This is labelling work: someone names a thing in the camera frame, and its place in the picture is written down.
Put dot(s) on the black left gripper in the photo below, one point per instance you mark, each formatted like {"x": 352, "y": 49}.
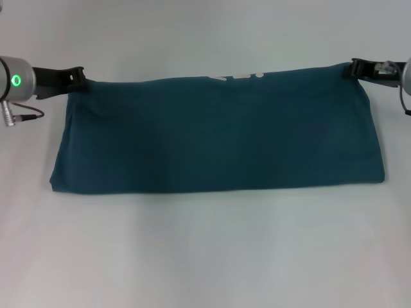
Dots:
{"x": 51, "y": 81}

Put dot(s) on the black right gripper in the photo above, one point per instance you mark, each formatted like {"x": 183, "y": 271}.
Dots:
{"x": 382, "y": 75}

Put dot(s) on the blue shirt with FREE print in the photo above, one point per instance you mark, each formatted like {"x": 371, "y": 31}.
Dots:
{"x": 218, "y": 134}

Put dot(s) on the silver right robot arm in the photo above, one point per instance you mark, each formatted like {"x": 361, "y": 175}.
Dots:
{"x": 407, "y": 75}

